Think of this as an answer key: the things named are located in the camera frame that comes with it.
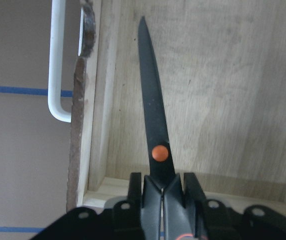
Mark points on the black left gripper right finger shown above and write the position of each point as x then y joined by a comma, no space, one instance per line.
193,193

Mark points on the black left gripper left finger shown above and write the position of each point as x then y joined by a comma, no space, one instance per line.
134,195

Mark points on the black orange scissors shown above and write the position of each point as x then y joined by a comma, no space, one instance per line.
163,207

